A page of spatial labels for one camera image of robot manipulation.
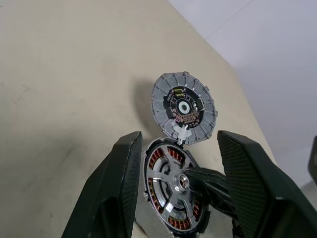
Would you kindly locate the silver spoked motor rotor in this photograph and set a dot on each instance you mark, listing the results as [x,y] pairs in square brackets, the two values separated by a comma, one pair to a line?
[173,191]

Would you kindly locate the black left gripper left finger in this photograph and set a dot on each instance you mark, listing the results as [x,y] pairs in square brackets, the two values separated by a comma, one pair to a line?
[109,188]

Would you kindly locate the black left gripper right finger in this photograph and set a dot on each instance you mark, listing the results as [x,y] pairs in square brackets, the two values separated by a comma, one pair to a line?
[260,198]

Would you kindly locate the motor stator base copper windings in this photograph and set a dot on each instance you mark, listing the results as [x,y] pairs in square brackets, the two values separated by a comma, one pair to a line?
[175,155]

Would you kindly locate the grey motor cover circuit board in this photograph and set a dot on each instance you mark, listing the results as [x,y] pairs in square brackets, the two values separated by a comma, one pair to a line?
[163,86]

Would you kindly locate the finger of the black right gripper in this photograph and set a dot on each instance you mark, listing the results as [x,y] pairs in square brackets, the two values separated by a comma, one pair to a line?
[210,176]
[220,200]

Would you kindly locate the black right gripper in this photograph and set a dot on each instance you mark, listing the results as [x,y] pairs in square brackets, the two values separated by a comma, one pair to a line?
[313,158]

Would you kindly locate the white plastic connector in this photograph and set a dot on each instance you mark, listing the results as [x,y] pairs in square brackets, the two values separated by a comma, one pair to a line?
[182,132]

